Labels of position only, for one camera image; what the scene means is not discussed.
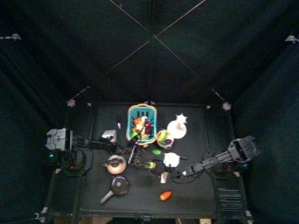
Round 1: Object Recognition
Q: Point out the yellow toy banana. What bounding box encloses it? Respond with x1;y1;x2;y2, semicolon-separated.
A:
156;130;168;143

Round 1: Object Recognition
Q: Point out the grey white small box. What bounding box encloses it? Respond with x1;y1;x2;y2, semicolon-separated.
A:
100;129;117;143

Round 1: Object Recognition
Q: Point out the white bowl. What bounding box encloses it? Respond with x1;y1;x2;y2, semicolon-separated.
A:
153;129;175;150

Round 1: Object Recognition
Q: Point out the white plate with black handle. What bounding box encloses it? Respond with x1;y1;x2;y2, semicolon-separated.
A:
162;152;189;169

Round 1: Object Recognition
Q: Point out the orange toy carrot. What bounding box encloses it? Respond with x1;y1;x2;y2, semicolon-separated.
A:
158;191;173;202

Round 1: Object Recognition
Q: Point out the white star-shaped dish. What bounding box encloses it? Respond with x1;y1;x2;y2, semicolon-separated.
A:
175;113;189;124

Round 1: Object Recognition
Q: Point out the black toy frying pan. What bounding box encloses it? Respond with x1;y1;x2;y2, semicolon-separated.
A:
97;175;130;205

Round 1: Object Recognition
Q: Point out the black cable loop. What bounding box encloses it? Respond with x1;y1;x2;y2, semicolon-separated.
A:
170;174;204;186

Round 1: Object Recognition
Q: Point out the teal basket with orange rim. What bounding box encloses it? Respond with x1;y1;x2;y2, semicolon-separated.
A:
125;103;158;146

